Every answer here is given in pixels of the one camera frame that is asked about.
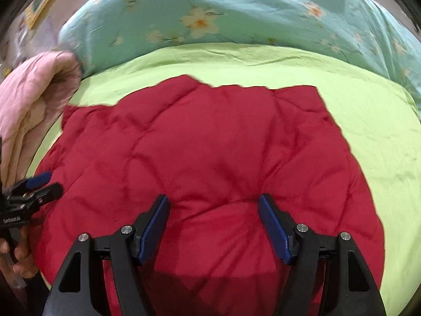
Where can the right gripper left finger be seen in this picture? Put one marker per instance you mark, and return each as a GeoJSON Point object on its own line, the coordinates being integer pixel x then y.
{"type": "Point", "coordinates": [80, 288]}

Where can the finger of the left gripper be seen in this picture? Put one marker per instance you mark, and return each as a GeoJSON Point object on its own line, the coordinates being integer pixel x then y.
{"type": "Point", "coordinates": [29, 184]}
{"type": "Point", "coordinates": [46, 194]}

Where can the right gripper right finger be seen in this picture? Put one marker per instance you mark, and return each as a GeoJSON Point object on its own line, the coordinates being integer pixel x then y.
{"type": "Point", "coordinates": [348, 286]}

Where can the red quilted puffer jacket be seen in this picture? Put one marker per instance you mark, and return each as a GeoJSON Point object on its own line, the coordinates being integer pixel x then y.
{"type": "Point", "coordinates": [213, 152]}

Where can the person's left hand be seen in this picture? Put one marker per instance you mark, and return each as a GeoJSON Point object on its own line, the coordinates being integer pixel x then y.
{"type": "Point", "coordinates": [24, 265]}

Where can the pink quilted blanket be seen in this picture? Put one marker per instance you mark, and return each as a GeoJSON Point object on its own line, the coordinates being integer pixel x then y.
{"type": "Point", "coordinates": [33, 96]}

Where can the lime green bed sheet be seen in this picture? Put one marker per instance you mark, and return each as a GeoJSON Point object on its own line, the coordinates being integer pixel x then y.
{"type": "Point", "coordinates": [377, 117]}

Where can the teal floral duvet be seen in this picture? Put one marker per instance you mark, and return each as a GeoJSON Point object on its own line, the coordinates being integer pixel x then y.
{"type": "Point", "coordinates": [106, 33]}

